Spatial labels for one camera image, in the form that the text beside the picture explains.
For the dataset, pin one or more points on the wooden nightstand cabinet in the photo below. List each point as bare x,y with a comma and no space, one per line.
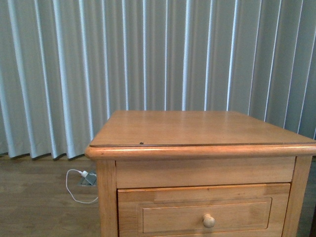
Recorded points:
196,149

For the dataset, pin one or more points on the wooden drawer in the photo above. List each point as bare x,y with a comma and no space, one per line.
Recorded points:
256,210

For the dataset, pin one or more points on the open metal floor socket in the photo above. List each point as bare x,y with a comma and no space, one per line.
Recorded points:
89,180

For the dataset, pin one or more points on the grey pleated curtain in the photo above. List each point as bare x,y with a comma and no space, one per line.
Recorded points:
67,65

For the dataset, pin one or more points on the white floor charger plug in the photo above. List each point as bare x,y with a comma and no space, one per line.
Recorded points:
83,173

